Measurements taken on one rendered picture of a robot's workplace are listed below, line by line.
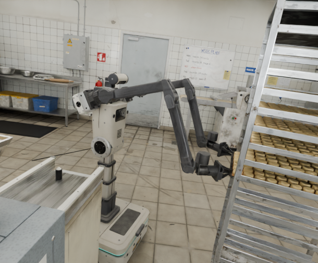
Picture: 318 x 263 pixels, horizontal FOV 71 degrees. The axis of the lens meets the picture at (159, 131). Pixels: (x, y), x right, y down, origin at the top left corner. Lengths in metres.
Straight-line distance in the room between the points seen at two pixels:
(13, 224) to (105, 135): 1.17
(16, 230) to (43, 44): 5.55
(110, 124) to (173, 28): 3.94
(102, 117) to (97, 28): 4.06
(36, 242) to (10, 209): 0.11
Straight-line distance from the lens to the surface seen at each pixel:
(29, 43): 6.04
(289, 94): 1.17
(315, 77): 1.18
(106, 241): 1.77
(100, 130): 1.58
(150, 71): 5.22
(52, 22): 5.82
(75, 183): 1.24
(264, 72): 1.12
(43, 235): 0.44
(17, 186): 1.20
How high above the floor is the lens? 1.46
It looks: 16 degrees down
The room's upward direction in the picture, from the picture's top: 7 degrees clockwise
